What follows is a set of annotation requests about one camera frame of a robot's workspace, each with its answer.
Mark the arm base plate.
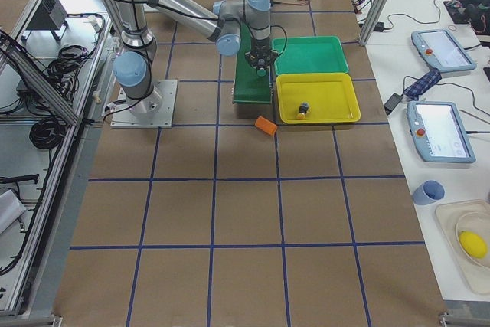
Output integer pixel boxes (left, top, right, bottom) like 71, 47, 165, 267
110, 80, 178, 129

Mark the beige tray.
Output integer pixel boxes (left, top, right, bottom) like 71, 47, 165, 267
435, 199, 489, 296

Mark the teach pendant far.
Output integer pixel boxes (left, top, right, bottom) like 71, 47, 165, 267
410, 29, 476, 73

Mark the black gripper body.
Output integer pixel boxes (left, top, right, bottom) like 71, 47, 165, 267
245, 39, 279, 68

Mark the teach pendant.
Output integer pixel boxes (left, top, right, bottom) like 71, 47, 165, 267
410, 29, 476, 73
407, 101, 476, 163

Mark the black power adapter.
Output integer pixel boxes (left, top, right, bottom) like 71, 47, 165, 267
384, 93, 402, 116

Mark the orange cylinder plain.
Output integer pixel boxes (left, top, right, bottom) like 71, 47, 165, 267
254, 116, 278, 136

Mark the blue checkered cloth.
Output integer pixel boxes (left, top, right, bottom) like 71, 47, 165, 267
403, 68, 442, 101

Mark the yellow plastic tray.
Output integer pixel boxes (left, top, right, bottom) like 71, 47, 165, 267
276, 73, 361, 124

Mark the green push button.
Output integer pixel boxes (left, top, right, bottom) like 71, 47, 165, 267
256, 59, 267, 77

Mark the aluminium frame post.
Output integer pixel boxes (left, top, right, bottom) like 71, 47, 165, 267
358, 0, 407, 45

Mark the teach pendant near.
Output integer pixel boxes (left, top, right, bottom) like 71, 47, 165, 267
407, 101, 476, 163

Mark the blue plastic cup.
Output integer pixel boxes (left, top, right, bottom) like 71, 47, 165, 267
412, 180, 446, 205

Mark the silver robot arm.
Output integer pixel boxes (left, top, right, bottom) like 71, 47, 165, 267
103, 0, 280, 128

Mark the green plastic tray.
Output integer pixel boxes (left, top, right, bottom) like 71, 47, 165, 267
272, 36, 349, 75

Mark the green conveyor belt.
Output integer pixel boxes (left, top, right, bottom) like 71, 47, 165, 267
233, 0, 277, 104

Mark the yellow lemon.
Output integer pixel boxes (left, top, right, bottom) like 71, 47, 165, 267
459, 231, 488, 259

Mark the yellow push button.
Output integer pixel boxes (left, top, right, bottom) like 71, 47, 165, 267
296, 102, 309, 120

